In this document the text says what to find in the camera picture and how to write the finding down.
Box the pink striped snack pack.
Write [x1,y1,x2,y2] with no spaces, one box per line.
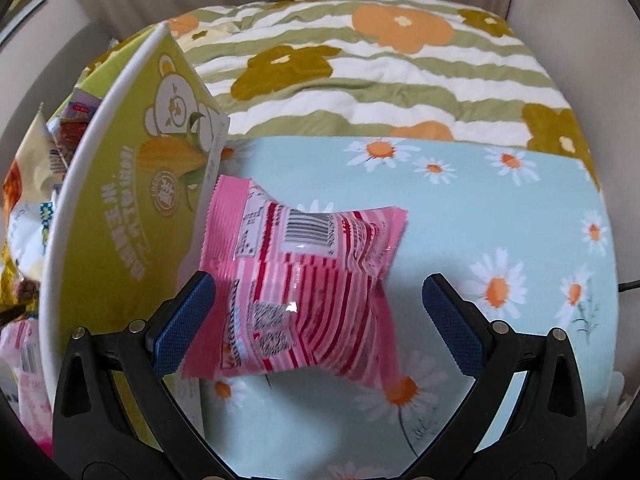
[183,176,408,389]

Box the small pink snack pack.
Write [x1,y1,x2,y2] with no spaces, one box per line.
[1,318,53,458]

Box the gold snack pack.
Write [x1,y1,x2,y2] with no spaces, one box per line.
[1,243,39,314]

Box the green cardboard box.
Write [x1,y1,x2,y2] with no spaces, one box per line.
[39,23,229,392]

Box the blue daisy tablecloth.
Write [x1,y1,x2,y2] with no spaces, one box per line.
[199,134,622,480]

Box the grey headboard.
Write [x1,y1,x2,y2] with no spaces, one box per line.
[1,23,110,138]

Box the floral striped quilt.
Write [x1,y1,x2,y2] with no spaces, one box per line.
[168,0,597,183]

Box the framed houses picture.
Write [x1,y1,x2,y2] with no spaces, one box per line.
[0,0,46,44]

